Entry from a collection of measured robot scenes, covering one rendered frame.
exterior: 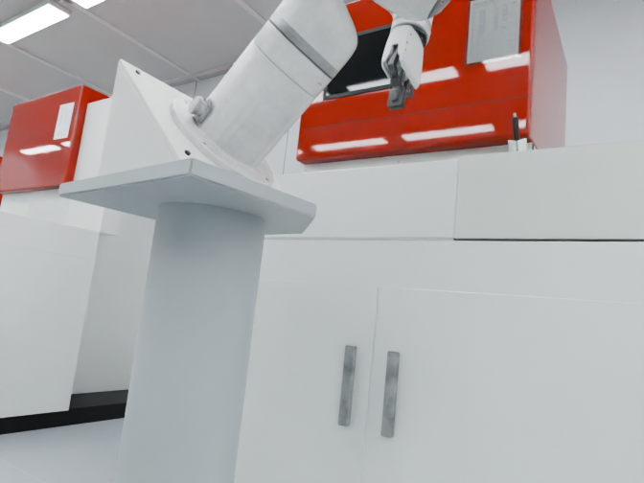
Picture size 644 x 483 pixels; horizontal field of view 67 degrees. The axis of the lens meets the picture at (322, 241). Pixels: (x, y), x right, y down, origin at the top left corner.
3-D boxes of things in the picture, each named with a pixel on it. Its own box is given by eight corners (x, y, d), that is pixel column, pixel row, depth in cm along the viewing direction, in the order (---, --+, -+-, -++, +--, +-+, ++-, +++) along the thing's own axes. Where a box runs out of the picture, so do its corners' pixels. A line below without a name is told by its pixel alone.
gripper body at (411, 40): (402, 55, 109) (394, 96, 106) (383, 22, 101) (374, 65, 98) (434, 48, 105) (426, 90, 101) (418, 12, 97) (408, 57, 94)
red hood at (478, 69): (381, 208, 241) (392, 95, 250) (563, 201, 196) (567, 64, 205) (293, 160, 179) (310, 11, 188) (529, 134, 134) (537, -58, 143)
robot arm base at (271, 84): (184, 150, 62) (277, 33, 56) (158, 84, 74) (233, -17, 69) (286, 205, 75) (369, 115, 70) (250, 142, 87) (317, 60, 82)
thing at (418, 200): (245, 244, 120) (253, 190, 122) (469, 247, 89) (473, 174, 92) (218, 237, 112) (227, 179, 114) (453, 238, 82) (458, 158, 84)
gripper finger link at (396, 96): (393, 80, 100) (387, 108, 98) (387, 71, 98) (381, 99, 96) (407, 79, 98) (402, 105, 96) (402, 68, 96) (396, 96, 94)
